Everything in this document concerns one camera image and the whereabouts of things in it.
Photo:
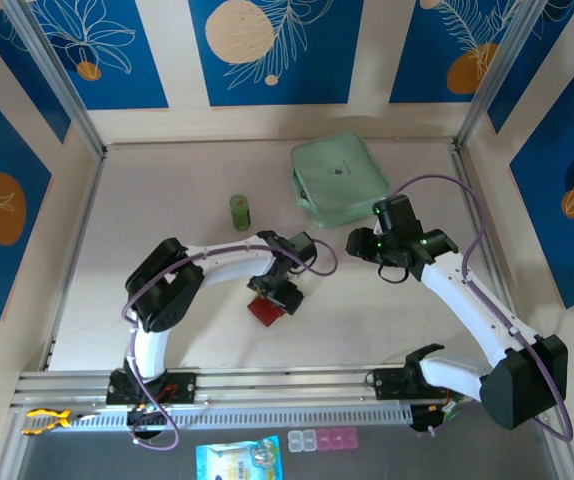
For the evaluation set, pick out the clear and pink pill organizer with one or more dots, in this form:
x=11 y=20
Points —
x=322 y=440

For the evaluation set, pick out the aluminium mounting rail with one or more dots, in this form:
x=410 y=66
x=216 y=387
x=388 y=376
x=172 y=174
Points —
x=292 y=385

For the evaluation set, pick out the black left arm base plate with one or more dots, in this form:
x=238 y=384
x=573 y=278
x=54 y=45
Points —
x=187 y=387

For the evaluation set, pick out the mint green zip pouch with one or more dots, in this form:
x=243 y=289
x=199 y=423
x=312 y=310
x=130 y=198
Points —
x=337 y=175

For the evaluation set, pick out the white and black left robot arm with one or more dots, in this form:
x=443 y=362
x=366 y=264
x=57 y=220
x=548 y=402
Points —
x=227 y=257

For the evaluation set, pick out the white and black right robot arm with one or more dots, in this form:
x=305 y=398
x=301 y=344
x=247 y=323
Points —
x=467 y=300

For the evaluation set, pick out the red card holder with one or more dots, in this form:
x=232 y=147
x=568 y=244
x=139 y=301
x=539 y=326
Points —
x=264 y=312

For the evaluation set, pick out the black under-rail mount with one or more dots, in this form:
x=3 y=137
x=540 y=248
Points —
x=147 y=425
x=422 y=422

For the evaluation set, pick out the green cylindrical can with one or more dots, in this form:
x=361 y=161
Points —
x=239 y=212

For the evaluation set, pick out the aluminium frame post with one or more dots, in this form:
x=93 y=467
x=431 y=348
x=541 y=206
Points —
x=494 y=75
x=58 y=75

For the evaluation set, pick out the aluminium table side rail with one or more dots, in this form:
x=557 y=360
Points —
x=499 y=290
x=67 y=300

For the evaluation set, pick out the blue snack bag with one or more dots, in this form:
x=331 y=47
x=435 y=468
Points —
x=237 y=460

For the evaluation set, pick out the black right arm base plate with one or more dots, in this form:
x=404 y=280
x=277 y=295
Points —
x=384 y=385

